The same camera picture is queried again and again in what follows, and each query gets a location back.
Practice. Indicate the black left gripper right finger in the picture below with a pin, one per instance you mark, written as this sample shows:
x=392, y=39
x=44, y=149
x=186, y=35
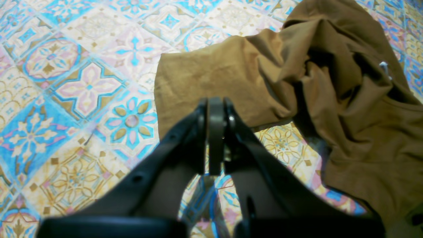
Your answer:
x=273, y=202

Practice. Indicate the brown t-shirt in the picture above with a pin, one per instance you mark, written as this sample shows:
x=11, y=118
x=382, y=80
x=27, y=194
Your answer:
x=332, y=63

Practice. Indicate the patterned tablecloth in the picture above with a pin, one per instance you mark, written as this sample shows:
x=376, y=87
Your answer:
x=76, y=91

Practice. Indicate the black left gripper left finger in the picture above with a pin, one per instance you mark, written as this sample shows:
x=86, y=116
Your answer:
x=146, y=202

